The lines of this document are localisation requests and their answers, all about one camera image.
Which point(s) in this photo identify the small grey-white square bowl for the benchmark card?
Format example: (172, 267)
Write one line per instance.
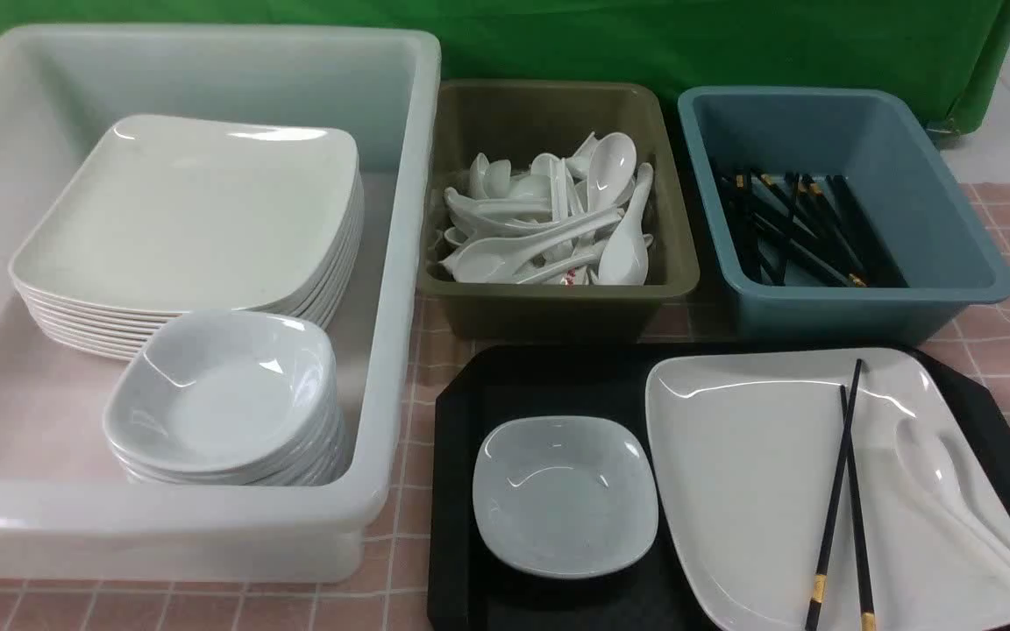
(566, 497)

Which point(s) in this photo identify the pink checkered tablecloth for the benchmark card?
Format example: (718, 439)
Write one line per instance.
(388, 592)

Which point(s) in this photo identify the black chopstick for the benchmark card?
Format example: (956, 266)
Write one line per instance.
(821, 575)
(862, 565)

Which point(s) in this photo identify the white ceramic soup spoon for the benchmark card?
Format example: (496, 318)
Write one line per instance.
(927, 462)

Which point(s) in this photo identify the black serving tray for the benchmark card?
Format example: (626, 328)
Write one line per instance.
(470, 589)

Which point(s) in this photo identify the olive green spoon bin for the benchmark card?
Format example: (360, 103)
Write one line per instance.
(517, 119)

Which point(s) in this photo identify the blue chopstick bin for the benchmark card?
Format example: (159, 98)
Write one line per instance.
(921, 213)

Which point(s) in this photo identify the pile of black chopsticks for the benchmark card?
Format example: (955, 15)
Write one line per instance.
(799, 229)

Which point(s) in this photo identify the stack of white bowls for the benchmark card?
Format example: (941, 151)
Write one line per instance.
(221, 397)

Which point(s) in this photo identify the green backdrop cloth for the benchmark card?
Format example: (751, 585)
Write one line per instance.
(941, 57)

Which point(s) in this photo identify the large white square plate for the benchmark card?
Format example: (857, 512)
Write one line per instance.
(744, 447)

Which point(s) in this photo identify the large white plastic tub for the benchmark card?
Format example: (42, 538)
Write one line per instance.
(66, 510)

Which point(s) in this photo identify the stack of white plates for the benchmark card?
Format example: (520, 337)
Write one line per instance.
(170, 215)

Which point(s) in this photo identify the pile of white spoons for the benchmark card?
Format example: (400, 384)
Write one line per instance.
(565, 220)

